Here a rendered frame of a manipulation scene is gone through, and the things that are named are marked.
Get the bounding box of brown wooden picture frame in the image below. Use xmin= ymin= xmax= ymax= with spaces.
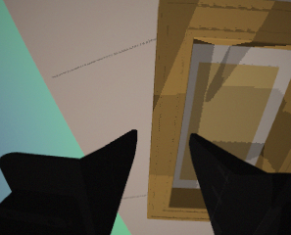
xmin=147 ymin=0 xmax=291 ymax=222

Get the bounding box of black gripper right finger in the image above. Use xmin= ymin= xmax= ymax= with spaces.
xmin=189 ymin=133 xmax=291 ymax=235

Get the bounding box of grey flat rectangular board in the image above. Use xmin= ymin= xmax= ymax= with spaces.
xmin=3 ymin=0 xmax=214 ymax=235

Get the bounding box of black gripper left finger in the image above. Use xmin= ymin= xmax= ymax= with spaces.
xmin=0 ymin=129 xmax=137 ymax=235

